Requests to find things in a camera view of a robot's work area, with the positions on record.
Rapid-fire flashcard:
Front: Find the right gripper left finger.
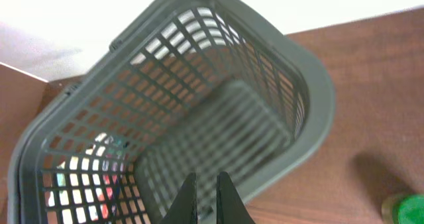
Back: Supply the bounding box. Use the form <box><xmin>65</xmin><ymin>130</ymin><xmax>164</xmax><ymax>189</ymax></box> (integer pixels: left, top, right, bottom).
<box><xmin>160</xmin><ymin>173</ymin><xmax>198</xmax><ymax>224</ymax></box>

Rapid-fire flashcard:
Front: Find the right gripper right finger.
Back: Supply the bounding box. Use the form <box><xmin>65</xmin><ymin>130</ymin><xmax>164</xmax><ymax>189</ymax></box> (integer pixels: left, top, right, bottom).
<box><xmin>217</xmin><ymin>172</ymin><xmax>255</xmax><ymax>224</ymax></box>

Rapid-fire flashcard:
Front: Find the white tissue multipack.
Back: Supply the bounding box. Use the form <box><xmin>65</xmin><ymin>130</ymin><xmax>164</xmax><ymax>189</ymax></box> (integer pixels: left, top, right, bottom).
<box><xmin>42</xmin><ymin>133</ymin><xmax>137</xmax><ymax>223</ymax></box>

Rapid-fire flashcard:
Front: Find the grey plastic basket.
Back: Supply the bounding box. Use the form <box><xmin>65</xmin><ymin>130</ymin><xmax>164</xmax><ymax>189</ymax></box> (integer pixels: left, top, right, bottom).
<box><xmin>7</xmin><ymin>0</ymin><xmax>335</xmax><ymax>223</ymax></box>

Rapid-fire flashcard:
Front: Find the green-lid spice jar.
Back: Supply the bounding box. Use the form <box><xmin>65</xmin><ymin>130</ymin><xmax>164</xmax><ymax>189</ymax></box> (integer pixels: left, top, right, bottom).
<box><xmin>382</xmin><ymin>194</ymin><xmax>423</xmax><ymax>224</ymax></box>

